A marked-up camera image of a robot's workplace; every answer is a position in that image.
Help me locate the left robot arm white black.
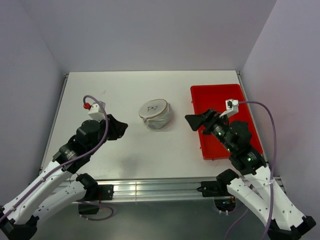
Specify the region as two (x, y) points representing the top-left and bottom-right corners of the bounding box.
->
(0, 114), (128, 240)

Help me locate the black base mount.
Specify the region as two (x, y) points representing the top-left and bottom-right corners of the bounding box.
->
(196, 180), (244, 215)
(77, 184), (114, 222)

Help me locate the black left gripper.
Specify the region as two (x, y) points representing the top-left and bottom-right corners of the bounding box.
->
(87, 113), (128, 155)

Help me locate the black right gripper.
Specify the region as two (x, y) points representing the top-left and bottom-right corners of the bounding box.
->
(184, 106), (235, 152)

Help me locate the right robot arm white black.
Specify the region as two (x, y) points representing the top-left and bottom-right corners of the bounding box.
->
(185, 109), (316, 240)

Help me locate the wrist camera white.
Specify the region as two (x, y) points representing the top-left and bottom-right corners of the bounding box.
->
(220, 99), (239, 118)
(83, 101), (106, 122)

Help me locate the aluminium frame rail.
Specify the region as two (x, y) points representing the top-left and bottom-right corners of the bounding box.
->
(44, 173), (217, 203)

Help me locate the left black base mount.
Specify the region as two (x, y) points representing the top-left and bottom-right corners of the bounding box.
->
(77, 184), (114, 222)

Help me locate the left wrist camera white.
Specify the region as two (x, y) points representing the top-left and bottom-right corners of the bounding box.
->
(83, 101), (106, 122)

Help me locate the red plastic tray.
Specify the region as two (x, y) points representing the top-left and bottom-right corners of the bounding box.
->
(190, 84), (263, 160)

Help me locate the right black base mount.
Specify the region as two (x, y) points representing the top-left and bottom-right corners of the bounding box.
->
(196, 180), (244, 215)

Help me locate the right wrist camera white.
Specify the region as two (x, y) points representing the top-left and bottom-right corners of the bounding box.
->
(220, 99), (239, 118)

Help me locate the white mesh laundry bag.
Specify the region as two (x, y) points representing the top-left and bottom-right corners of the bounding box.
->
(138, 98), (173, 131)

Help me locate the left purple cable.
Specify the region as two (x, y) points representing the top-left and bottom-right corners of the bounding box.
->
(0, 94), (115, 223)

